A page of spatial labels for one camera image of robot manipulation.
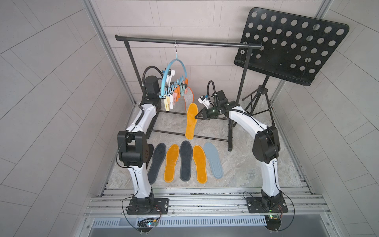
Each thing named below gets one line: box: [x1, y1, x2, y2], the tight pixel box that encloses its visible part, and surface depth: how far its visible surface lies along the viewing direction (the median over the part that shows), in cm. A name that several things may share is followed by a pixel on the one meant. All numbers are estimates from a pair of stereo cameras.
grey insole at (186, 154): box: [179, 140, 194, 182], surface depth 88 cm
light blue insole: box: [203, 142, 224, 180], surface depth 88 cm
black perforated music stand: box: [234, 6, 350, 125], surface depth 65 cm
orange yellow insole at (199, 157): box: [192, 145, 208, 184], surface depth 86 cm
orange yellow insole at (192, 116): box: [185, 102, 199, 140], surface depth 88 cm
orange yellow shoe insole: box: [163, 144, 180, 183], surface depth 87 cm
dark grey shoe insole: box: [147, 142, 167, 185], surface depth 87 cm
